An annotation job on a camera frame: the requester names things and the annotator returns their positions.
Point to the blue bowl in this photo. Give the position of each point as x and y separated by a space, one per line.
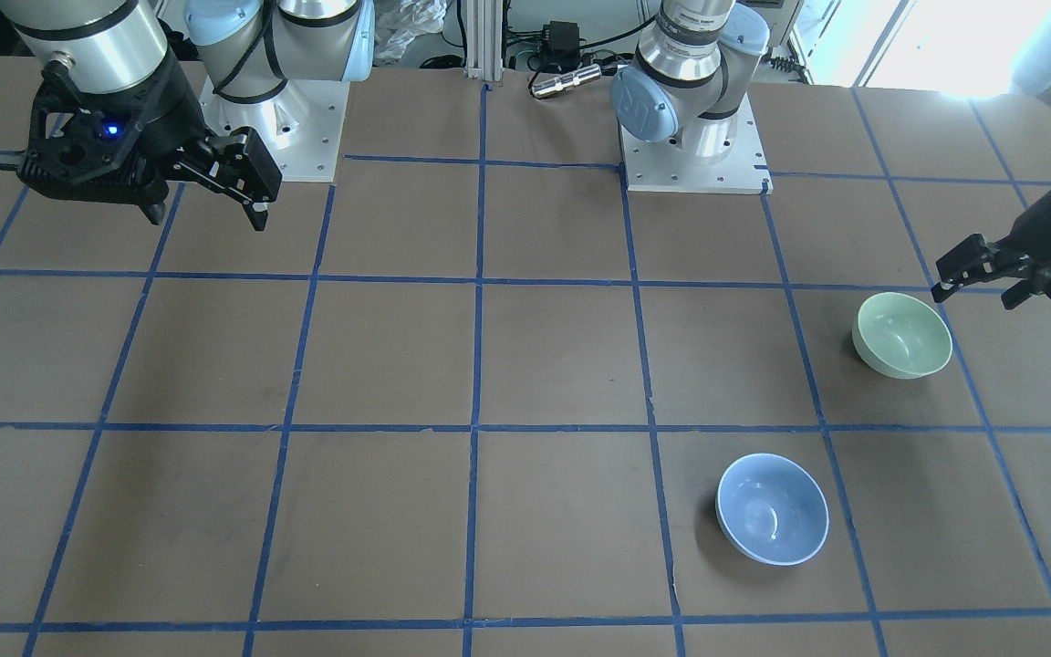
772 510

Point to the silver metal cylinder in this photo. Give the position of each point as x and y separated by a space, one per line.
562 83

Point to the white crumpled cloth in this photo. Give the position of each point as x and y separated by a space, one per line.
399 23

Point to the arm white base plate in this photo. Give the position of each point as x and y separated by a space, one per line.
302 126
724 156

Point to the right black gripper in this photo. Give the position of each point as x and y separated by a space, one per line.
166 117

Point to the green bowl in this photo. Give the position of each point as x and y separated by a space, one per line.
900 337

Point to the aluminium frame post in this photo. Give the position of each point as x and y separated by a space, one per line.
483 39

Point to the black power adapter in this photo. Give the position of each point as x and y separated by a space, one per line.
560 39

